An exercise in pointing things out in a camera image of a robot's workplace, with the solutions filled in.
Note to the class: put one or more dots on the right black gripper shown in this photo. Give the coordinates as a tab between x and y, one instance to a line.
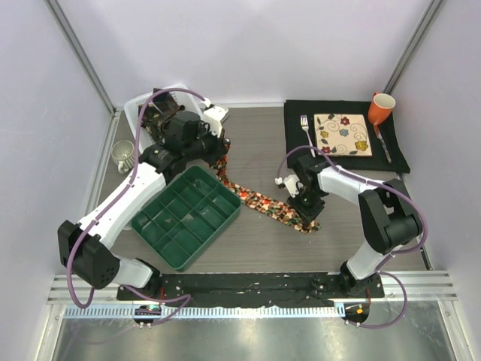
307	214

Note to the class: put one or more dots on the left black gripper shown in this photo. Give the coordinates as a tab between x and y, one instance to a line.
219	148

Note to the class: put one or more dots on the red floral patterned tie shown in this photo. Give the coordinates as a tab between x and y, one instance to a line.
276	210

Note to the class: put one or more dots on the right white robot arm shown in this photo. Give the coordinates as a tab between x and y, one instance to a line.
389	218

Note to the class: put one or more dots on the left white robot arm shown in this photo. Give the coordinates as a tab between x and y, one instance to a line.
85	246

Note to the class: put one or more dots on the white plastic basket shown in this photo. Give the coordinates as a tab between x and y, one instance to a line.
133	108

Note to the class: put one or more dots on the dark patterned tie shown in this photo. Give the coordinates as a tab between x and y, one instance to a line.
158	114

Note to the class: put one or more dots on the floral square plate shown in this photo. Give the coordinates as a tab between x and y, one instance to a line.
342	135

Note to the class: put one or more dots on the silver fork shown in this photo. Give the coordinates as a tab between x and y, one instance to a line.
305	127

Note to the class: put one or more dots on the green compartment tray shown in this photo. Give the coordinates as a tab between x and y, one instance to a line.
186	217

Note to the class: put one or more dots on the grey ribbed cup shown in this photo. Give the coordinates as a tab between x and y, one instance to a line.
123	154

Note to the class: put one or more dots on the orange mug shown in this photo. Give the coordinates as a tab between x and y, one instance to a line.
380	108

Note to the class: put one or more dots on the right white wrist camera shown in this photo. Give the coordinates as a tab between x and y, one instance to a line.
291	183

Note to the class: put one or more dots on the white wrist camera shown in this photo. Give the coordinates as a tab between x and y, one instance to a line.
214	117
291	183

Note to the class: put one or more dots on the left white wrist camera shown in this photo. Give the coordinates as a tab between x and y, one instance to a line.
214	117

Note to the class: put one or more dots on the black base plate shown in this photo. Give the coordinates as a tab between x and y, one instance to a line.
256	290

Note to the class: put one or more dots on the patterned handle knife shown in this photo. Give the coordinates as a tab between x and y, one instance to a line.
383	144

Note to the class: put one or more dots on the slotted cable duct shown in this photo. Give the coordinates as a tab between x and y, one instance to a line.
148	312

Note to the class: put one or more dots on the aluminium frame rail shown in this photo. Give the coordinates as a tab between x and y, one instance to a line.
59	293

